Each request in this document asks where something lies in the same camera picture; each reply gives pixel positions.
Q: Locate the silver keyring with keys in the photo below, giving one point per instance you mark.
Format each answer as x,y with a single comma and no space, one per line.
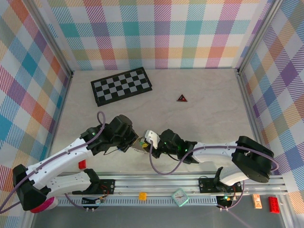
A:
137,146

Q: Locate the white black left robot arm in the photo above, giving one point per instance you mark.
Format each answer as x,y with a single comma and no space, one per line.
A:
59,159

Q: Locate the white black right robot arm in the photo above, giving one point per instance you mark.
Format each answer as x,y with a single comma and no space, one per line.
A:
213,152

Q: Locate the red black triangle piece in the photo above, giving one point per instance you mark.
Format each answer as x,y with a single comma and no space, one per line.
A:
182,98

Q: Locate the black grey folding chessboard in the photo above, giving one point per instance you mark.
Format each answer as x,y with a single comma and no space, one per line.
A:
121,86

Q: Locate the small red block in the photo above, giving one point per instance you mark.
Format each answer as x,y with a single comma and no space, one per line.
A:
82,164

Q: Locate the small yellow brick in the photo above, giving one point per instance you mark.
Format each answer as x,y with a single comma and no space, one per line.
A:
142,196

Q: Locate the teal alarm clock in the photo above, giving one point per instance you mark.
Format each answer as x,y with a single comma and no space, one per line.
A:
180,196

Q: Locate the small black controller board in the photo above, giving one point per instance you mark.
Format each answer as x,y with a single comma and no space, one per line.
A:
225,202
98,201

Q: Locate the pink and white roll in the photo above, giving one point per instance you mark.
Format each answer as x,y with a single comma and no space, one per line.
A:
46,205

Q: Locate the orange wooden piece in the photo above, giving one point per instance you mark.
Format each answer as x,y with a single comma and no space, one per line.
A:
257,201

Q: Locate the red toy brick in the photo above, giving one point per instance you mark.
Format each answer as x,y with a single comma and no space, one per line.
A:
274,204

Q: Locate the aluminium mounting rail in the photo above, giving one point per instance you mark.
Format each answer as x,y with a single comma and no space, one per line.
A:
154,184

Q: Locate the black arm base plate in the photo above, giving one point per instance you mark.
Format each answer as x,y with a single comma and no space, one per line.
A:
109,187
205,185

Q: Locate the aluminium frame bar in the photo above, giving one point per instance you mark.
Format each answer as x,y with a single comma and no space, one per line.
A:
259,38
51,40
252,118
59,118

